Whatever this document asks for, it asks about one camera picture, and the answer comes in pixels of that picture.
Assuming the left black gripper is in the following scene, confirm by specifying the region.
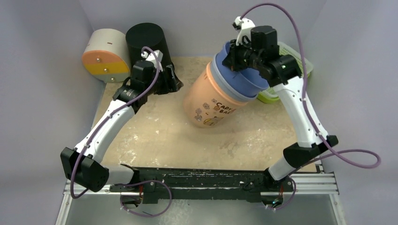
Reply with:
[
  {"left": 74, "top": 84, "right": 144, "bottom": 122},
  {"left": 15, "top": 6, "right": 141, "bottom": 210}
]
[{"left": 145, "top": 66, "right": 182, "bottom": 96}]

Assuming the large blue bucket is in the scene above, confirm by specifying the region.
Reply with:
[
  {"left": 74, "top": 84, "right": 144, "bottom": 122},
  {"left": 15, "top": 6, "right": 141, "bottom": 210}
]
[{"left": 215, "top": 42, "right": 269, "bottom": 98}]

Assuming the orange cartoon bucket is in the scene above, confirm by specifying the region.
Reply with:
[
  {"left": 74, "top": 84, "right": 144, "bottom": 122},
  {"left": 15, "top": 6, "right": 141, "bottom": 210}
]
[{"left": 183, "top": 63, "right": 248, "bottom": 128}]

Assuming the black ribbed bucket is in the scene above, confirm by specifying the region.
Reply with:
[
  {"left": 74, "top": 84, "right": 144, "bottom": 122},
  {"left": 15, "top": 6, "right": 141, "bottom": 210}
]
[{"left": 125, "top": 22, "right": 173, "bottom": 86}]

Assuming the grey bucket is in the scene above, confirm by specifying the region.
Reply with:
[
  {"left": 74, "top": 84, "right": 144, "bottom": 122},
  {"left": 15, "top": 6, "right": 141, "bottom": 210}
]
[{"left": 210, "top": 58, "right": 257, "bottom": 102}]

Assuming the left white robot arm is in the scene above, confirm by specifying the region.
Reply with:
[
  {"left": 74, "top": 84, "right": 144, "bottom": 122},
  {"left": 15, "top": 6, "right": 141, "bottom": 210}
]
[{"left": 60, "top": 60, "right": 184, "bottom": 192}]

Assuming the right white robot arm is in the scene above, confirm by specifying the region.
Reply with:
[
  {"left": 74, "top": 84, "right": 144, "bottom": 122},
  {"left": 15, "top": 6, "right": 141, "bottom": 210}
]
[{"left": 222, "top": 24, "right": 338, "bottom": 191}]

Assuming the green white strainer basket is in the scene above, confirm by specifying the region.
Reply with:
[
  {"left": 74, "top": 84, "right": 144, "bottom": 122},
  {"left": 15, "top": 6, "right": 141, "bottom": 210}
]
[{"left": 256, "top": 41, "right": 314, "bottom": 104}]

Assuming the beige drum orange yellow face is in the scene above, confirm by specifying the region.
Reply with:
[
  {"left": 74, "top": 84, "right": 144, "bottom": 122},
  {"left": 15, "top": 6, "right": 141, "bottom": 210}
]
[{"left": 82, "top": 29, "right": 131, "bottom": 83}]

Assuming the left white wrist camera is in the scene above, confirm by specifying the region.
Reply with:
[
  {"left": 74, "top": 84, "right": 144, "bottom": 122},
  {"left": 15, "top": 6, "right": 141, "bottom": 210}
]
[{"left": 141, "top": 50, "right": 163, "bottom": 65}]

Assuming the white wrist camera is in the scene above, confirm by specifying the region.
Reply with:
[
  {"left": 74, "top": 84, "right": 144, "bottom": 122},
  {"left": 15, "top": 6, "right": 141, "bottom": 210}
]
[
  {"left": 233, "top": 16, "right": 255, "bottom": 46},
  {"left": 141, "top": 50, "right": 163, "bottom": 65}
]

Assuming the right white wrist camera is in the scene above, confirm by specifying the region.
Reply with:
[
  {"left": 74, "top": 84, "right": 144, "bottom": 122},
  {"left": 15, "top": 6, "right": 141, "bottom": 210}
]
[{"left": 233, "top": 16, "right": 255, "bottom": 46}]

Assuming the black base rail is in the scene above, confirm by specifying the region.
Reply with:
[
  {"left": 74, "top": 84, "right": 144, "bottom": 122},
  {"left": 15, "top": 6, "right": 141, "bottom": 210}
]
[{"left": 110, "top": 167, "right": 294, "bottom": 204}]

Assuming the aluminium frame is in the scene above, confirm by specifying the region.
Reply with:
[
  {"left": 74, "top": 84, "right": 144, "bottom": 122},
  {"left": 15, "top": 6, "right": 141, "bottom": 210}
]
[{"left": 55, "top": 162, "right": 347, "bottom": 225}]

